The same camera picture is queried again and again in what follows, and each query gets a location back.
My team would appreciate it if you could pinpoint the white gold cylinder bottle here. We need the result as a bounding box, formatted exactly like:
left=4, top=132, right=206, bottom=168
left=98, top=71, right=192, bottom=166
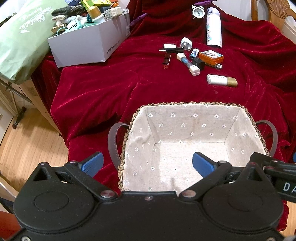
left=207, top=74, right=238, bottom=87

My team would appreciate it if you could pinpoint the small black cube bottle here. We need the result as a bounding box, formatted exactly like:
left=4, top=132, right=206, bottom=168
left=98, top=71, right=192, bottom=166
left=192, top=57, right=205, bottom=71

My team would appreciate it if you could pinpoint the orange tin with picture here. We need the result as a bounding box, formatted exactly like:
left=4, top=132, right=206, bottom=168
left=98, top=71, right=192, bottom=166
left=198, top=50, right=224, bottom=65

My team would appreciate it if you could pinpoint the small blue white bottle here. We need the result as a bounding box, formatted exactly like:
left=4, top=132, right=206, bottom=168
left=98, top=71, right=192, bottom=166
left=189, top=48, right=199, bottom=59

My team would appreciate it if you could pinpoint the black and white case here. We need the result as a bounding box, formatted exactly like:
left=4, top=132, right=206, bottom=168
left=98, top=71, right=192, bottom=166
left=159, top=44, right=184, bottom=54

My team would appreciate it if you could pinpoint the white power plug adapter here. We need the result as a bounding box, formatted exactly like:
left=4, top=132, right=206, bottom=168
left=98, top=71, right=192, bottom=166
left=180, top=37, right=193, bottom=51

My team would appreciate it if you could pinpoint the woven basket with floral liner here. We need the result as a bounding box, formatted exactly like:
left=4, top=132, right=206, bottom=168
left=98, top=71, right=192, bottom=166
left=108, top=102, right=278, bottom=193

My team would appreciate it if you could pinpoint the red velvet cloth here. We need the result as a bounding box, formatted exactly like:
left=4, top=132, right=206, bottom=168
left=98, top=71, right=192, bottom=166
left=32, top=1, right=295, bottom=191

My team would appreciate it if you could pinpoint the grey cardboard box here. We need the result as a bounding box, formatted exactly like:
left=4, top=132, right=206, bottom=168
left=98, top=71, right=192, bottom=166
left=48, top=14, right=130, bottom=68

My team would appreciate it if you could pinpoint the white thermos bottle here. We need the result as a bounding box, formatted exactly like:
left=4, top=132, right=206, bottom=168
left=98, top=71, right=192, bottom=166
left=206, top=7, right=222, bottom=48

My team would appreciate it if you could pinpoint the white power strip in box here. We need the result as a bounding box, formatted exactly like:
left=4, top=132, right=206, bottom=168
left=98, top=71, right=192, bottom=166
left=104, top=6, right=122, bottom=21

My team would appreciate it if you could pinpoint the gold capped bottle in box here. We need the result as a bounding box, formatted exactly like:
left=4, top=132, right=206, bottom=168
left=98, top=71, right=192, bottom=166
left=87, top=6, right=105, bottom=24

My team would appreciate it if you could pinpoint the white alarm clock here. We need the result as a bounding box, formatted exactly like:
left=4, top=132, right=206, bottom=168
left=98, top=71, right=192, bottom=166
left=192, top=6, right=205, bottom=19

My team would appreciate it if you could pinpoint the green fabric bag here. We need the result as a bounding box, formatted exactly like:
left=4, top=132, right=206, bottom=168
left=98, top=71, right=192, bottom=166
left=1, top=1, right=66, bottom=84

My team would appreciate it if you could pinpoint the purple ribbon tie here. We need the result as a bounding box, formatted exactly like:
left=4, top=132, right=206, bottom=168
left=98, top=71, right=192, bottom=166
left=130, top=13, right=147, bottom=26

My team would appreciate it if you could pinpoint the carved wooden chair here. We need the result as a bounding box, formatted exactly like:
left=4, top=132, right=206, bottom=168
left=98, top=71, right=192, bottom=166
left=264, top=1, right=295, bottom=44

